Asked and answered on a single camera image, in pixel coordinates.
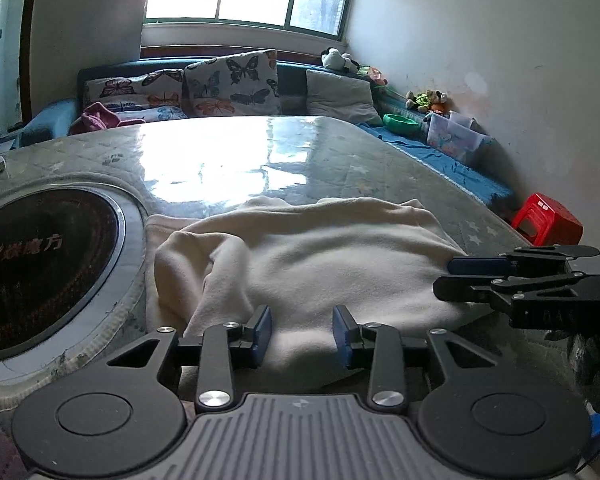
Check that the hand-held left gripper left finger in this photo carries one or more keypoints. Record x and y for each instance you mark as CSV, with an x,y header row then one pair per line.
x,y
260,332

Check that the brown plush bear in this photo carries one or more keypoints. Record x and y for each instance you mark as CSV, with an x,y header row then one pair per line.
x,y
437,100

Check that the cream fleece garment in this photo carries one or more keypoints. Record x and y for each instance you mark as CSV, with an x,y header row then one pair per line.
x,y
320,260

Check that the green plush toy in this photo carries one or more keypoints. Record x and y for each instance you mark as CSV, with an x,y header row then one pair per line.
x,y
422,101

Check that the panda plush toy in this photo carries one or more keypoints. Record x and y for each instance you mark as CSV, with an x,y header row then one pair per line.
x,y
336,59

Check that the grey pillow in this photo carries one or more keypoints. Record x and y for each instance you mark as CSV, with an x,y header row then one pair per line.
x,y
340,95

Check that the round black induction cooktop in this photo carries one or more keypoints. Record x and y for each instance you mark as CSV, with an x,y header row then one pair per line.
x,y
40,270

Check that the brown door frame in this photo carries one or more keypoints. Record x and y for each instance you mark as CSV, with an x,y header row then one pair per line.
x,y
26,35

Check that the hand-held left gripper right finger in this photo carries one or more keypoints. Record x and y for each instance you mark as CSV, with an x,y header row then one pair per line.
x,y
342,335

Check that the red plastic stool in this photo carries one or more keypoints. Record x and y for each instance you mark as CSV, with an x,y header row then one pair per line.
x,y
547,215

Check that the green plastic bowl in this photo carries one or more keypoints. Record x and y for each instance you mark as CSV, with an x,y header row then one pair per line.
x,y
400,122

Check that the pink cloth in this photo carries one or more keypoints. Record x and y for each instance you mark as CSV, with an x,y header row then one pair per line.
x,y
97,117

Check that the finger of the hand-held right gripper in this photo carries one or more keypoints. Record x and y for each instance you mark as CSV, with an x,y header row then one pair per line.
x,y
475,265
460,287

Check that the colourful toy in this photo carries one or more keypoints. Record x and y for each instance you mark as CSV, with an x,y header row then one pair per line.
x,y
375,75

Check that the clear plastic storage box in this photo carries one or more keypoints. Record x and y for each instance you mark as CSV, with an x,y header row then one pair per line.
x,y
450,140

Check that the blue sofa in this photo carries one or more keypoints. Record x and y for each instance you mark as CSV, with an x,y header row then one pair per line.
x,y
292,85

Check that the butterfly print pillow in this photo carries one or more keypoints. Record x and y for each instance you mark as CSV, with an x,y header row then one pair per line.
x,y
157,113
232,82
130,87

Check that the blue bench blanket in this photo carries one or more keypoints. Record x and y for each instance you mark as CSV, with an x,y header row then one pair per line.
x,y
450,172

